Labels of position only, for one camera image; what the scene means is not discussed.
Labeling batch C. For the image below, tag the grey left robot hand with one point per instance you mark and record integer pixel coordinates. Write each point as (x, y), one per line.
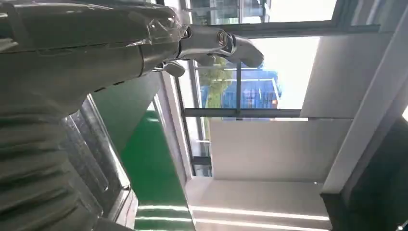
(79, 47)

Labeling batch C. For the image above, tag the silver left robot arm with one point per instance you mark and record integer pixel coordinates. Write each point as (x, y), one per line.
(28, 172)

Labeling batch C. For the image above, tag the electronic scale with steel tray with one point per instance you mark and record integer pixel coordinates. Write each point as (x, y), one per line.
(95, 150)

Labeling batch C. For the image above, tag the window with dark frame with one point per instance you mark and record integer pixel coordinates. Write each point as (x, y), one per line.
(242, 112)

